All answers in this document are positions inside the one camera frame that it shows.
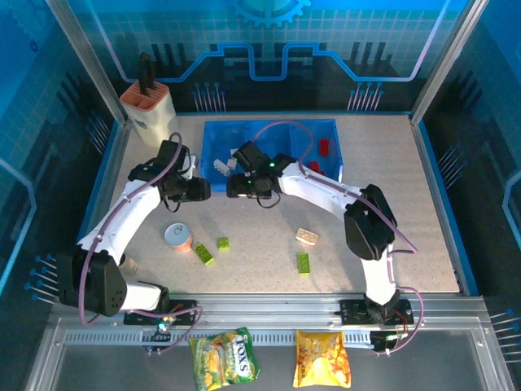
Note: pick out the red small lego brick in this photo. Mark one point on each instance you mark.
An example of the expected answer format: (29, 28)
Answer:
(314, 164)

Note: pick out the translucent beige long lego brick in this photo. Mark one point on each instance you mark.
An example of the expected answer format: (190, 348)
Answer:
(306, 236)

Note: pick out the blue three-compartment bin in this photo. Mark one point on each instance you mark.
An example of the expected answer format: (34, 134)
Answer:
(215, 138)

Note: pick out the aluminium mounting rail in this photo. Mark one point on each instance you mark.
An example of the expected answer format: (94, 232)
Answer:
(264, 309)

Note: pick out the white long lego brick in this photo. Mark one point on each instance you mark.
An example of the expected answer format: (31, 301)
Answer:
(221, 166)

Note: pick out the yellow snack bag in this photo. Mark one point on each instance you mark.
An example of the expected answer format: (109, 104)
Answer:
(321, 358)

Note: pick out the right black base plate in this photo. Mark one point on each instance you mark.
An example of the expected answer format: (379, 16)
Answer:
(354, 311)

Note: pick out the aluminium frame post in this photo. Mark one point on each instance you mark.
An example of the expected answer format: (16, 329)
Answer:
(447, 61)
(90, 61)

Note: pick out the green small lego brick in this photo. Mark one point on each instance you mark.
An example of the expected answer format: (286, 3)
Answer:
(223, 243)

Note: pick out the beige knife block orange top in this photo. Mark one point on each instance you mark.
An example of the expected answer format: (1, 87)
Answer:
(156, 118)

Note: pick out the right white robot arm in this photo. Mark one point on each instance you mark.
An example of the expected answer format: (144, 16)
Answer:
(317, 191)

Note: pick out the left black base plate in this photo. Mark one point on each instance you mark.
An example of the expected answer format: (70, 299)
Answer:
(185, 307)

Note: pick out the tin can with pull tab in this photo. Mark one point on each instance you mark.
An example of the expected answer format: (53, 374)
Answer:
(178, 236)

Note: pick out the small controller board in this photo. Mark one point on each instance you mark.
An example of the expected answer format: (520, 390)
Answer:
(388, 340)
(160, 328)

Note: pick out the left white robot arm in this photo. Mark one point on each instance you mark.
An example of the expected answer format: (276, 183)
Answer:
(122, 216)

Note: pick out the green Fox's candy bag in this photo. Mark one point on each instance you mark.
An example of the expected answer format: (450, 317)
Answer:
(224, 358)

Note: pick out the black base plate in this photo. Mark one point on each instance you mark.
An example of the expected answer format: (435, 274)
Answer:
(354, 311)
(185, 307)

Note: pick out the left small controller board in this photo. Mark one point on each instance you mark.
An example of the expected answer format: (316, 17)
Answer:
(160, 328)

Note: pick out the right small controller board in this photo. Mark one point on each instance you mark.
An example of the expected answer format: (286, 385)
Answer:
(388, 340)

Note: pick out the green long lego brick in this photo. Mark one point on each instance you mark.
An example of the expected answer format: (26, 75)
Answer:
(303, 263)
(203, 253)

